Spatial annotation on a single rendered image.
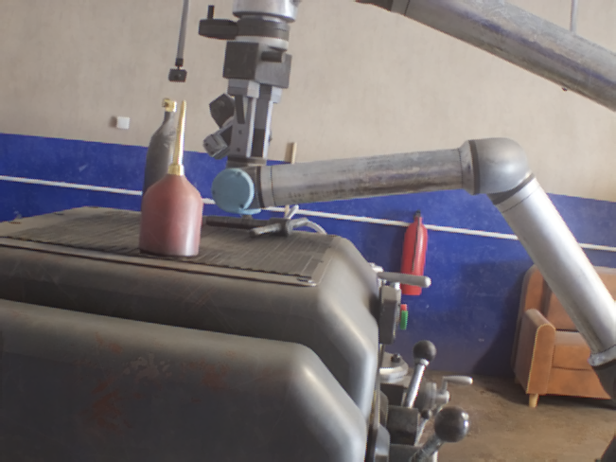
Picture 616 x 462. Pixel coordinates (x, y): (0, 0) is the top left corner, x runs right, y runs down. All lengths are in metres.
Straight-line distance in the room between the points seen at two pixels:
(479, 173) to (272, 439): 1.14
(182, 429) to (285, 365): 0.11
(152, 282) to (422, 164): 1.04
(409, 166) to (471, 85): 4.38
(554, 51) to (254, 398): 0.77
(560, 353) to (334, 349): 4.80
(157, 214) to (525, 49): 0.65
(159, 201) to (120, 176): 5.50
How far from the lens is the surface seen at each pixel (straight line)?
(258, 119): 1.25
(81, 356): 0.77
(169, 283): 0.84
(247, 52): 1.16
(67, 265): 0.87
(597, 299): 2.02
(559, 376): 5.65
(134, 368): 0.76
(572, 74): 1.33
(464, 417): 0.88
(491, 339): 6.30
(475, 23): 1.31
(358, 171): 1.80
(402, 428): 1.17
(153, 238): 0.90
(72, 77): 6.54
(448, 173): 1.81
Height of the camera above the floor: 1.47
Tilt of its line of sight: 5 degrees down
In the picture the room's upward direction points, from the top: 6 degrees clockwise
